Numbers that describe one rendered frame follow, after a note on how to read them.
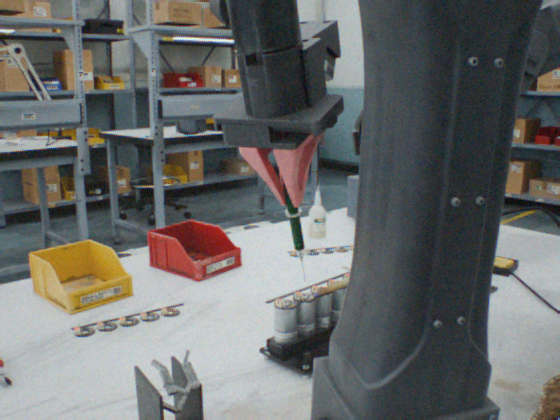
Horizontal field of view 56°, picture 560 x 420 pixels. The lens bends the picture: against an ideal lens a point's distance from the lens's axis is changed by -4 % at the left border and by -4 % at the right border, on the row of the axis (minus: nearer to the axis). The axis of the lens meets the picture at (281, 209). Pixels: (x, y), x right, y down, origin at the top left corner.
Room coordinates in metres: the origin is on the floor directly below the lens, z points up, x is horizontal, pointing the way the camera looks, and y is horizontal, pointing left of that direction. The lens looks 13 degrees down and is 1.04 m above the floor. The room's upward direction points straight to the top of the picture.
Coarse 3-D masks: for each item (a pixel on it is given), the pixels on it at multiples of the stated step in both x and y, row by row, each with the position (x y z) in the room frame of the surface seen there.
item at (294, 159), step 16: (224, 128) 0.48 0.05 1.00; (240, 128) 0.47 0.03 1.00; (256, 128) 0.47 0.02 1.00; (272, 128) 0.47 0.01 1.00; (240, 144) 0.48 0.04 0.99; (256, 144) 0.47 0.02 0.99; (272, 144) 0.46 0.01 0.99; (288, 144) 0.46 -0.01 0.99; (304, 144) 0.47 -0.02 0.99; (288, 160) 0.47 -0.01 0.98; (304, 160) 0.51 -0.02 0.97; (288, 176) 0.48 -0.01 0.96; (304, 176) 0.51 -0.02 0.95; (288, 192) 0.50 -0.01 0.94; (304, 192) 0.52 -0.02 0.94
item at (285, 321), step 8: (280, 312) 0.53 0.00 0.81; (288, 312) 0.53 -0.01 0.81; (296, 312) 0.54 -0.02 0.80; (280, 320) 0.53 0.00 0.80; (288, 320) 0.53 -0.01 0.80; (296, 320) 0.54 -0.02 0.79; (280, 328) 0.53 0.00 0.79; (288, 328) 0.53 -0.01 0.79; (296, 328) 0.54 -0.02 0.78; (280, 336) 0.53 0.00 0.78; (288, 336) 0.53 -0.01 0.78; (296, 336) 0.54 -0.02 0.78
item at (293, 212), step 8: (288, 200) 0.51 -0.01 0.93; (288, 208) 0.52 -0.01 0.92; (296, 208) 0.52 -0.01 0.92; (288, 216) 0.52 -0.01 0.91; (296, 216) 0.52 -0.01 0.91; (296, 224) 0.52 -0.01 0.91; (296, 232) 0.52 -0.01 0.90; (296, 240) 0.53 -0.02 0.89; (296, 248) 0.53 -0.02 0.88; (304, 248) 0.53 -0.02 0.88
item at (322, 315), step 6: (318, 300) 0.57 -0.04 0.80; (324, 300) 0.57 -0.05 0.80; (330, 300) 0.58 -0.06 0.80; (318, 306) 0.57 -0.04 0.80; (324, 306) 0.57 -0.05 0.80; (330, 306) 0.58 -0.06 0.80; (318, 312) 0.57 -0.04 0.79; (324, 312) 0.57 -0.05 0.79; (330, 312) 0.58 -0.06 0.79; (318, 318) 0.57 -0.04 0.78; (324, 318) 0.57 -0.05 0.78; (330, 318) 0.58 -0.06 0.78; (318, 324) 0.57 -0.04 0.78; (324, 324) 0.57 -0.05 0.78; (330, 324) 0.58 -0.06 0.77
